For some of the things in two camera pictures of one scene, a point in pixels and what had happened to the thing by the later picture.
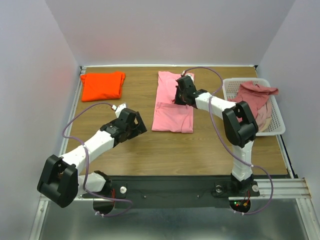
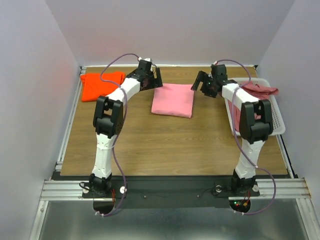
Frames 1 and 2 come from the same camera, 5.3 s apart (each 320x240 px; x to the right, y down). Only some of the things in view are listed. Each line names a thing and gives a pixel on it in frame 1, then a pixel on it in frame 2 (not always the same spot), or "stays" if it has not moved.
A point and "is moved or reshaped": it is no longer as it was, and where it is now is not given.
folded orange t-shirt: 102,86 stays
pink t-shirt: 169,116 is moved or reshaped
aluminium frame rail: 290,189 stays
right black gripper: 178,95 → 203,83
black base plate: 187,191 stays
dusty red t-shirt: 255,96 stays
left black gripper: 139,128 → 157,82
